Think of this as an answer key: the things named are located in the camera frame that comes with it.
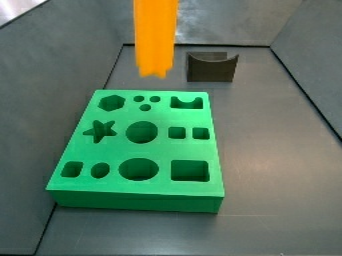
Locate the yellow star-profile bar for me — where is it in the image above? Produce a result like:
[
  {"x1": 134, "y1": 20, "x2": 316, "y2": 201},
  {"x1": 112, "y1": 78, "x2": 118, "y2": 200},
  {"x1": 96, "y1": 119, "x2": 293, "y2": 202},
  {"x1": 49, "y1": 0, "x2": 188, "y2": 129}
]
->
[{"x1": 133, "y1": 0, "x2": 178, "y2": 78}]

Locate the green shape-sorting block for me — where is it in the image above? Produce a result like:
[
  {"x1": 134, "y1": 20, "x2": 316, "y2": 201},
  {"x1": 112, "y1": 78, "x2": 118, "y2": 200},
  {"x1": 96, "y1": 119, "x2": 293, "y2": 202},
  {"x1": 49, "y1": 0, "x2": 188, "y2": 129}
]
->
[{"x1": 46, "y1": 90, "x2": 224, "y2": 213}]

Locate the black cradle fixture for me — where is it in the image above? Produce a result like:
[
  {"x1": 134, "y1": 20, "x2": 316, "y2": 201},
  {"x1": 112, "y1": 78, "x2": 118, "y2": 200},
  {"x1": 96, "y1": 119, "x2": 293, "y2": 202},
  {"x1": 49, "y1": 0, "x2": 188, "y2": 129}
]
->
[{"x1": 185, "y1": 52, "x2": 238, "y2": 82}]

